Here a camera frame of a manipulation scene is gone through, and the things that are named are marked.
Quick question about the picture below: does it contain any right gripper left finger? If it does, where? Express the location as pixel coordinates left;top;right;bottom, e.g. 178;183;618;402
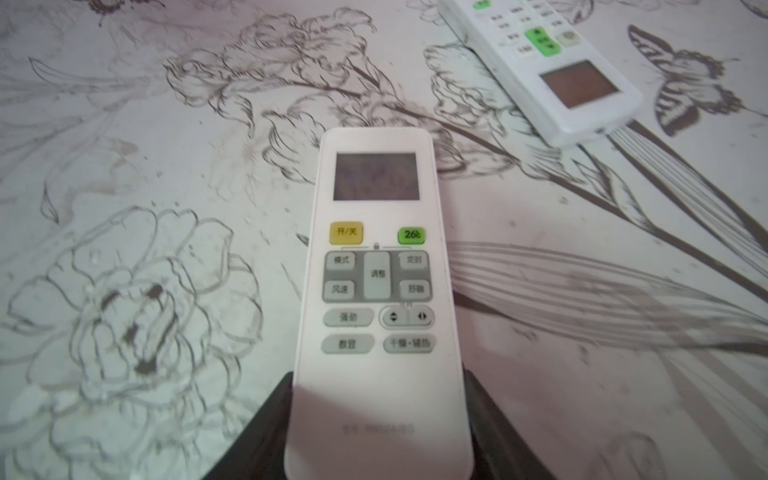
203;372;293;480

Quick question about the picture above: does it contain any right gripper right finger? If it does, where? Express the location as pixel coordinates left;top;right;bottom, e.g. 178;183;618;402
464;369;555;480

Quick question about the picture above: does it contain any white remote control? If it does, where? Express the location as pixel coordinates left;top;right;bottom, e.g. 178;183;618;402
284;127;474;479

